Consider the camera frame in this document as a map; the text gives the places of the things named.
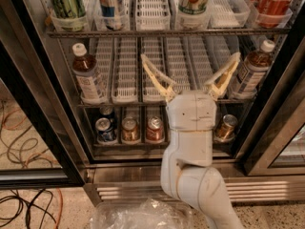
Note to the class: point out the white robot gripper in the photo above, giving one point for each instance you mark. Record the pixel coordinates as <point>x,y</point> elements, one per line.
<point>191,113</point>

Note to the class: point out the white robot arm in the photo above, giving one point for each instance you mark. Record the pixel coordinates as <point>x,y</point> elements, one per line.
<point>187,173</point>

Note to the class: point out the orange gold soda can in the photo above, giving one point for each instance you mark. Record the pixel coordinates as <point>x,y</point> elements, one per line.
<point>224,131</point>

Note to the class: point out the red soda can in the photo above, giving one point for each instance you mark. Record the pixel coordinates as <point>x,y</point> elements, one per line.
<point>154,129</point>

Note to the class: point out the brown gold soda can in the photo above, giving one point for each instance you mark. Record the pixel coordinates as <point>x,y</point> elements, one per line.
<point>129,130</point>

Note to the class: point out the blue can behind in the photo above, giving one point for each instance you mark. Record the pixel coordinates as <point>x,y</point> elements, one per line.
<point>107,111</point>

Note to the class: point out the blue pepsi can front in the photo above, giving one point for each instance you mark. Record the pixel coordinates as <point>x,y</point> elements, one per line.
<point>105,131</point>

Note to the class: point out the right fridge glass door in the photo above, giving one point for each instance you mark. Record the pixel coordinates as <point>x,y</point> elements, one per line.
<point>287,118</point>

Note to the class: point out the red coca-cola can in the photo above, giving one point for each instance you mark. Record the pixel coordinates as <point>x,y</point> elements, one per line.
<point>270,13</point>

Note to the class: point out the green tall can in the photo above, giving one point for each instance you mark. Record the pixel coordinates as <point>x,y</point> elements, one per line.
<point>69,9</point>

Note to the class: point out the open fridge glass door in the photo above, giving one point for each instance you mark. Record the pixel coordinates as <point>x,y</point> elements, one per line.
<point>36,73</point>

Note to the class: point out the right tea bottle white cap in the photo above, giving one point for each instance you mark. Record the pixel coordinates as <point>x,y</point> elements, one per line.
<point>250,73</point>

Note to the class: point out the tea bottle white cap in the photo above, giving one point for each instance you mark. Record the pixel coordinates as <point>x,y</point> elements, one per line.
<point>88,75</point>
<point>250,73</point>

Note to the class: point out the left tea bottle white cap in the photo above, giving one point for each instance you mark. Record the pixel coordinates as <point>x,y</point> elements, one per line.
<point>88,75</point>

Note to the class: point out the clear plastic bin with bag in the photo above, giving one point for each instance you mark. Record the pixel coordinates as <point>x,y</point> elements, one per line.
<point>148,214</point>

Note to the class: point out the middle wire shelf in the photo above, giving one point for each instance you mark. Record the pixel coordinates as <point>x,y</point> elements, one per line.
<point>158,103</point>

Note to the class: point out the wire shelf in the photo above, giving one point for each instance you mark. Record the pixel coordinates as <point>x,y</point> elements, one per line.
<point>167,33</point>
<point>158,103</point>

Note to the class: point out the top wire shelf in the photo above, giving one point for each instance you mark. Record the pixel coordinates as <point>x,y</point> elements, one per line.
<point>167,33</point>

